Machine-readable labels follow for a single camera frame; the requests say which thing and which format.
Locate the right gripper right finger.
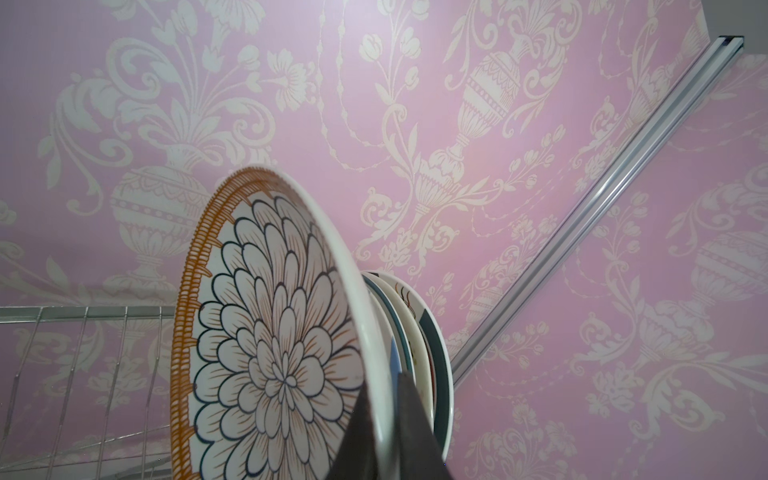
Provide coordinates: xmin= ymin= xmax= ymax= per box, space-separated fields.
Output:
xmin=397 ymin=372 xmax=452 ymax=480

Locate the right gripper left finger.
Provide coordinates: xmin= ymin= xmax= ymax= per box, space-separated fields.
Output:
xmin=326 ymin=384 xmax=377 ymax=480

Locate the white plate teal red rim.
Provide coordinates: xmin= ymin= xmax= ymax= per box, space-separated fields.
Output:
xmin=405 ymin=286 xmax=455 ymax=461

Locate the floral mandala patterned plate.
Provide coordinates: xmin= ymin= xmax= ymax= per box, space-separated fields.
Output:
xmin=170 ymin=166 xmax=399 ymax=479

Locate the blue striped plate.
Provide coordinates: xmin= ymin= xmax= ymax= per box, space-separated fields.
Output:
xmin=369 ymin=292 xmax=402 ymax=396

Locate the white plate green quatrefoil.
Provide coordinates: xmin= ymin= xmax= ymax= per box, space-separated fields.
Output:
xmin=362 ymin=273 xmax=414 ymax=374

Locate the silver wire dish rack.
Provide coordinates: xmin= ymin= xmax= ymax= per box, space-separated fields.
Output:
xmin=1 ymin=306 xmax=174 ymax=479

